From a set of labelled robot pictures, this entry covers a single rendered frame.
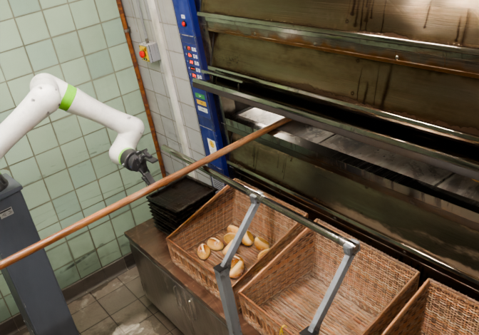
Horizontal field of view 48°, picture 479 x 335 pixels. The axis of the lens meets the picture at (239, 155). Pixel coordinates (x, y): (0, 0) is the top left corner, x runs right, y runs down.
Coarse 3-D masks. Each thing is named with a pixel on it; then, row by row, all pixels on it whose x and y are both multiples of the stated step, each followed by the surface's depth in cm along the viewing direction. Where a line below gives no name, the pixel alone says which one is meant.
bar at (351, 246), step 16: (192, 160) 240; (224, 176) 222; (256, 192) 207; (256, 208) 208; (272, 208) 199; (288, 208) 194; (304, 224) 185; (240, 240) 207; (336, 240) 174; (352, 240) 172; (352, 256) 171; (224, 272) 205; (336, 272) 172; (224, 288) 208; (336, 288) 171; (224, 304) 213; (320, 304) 171; (320, 320) 170
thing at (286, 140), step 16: (240, 128) 268; (256, 128) 258; (288, 144) 241; (304, 144) 235; (320, 160) 227; (336, 160) 218; (352, 160) 215; (368, 176) 207; (384, 176) 201; (400, 176) 199; (400, 192) 197; (416, 192) 190; (432, 192) 186; (448, 192) 185; (448, 208) 181; (464, 208) 176
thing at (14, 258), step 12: (288, 120) 257; (264, 132) 249; (240, 144) 242; (216, 156) 235; (192, 168) 229; (168, 180) 223; (144, 192) 217; (120, 204) 212; (96, 216) 206; (72, 228) 202; (48, 240) 197; (24, 252) 192; (0, 264) 188
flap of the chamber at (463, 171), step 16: (208, 80) 262; (224, 80) 262; (224, 96) 239; (272, 96) 231; (288, 96) 231; (272, 112) 214; (288, 112) 207; (320, 112) 207; (336, 112) 207; (320, 128) 195; (336, 128) 188; (368, 128) 187; (384, 128) 187; (400, 128) 187; (368, 144) 178; (384, 144) 173; (432, 144) 171; (448, 144) 171; (464, 144) 171; (432, 160) 159
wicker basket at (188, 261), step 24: (240, 192) 285; (264, 192) 268; (192, 216) 275; (216, 216) 285; (240, 216) 288; (264, 216) 271; (168, 240) 267; (192, 240) 279; (288, 240) 243; (192, 264) 254; (216, 264) 267; (264, 264) 238; (216, 288) 251; (240, 288) 232
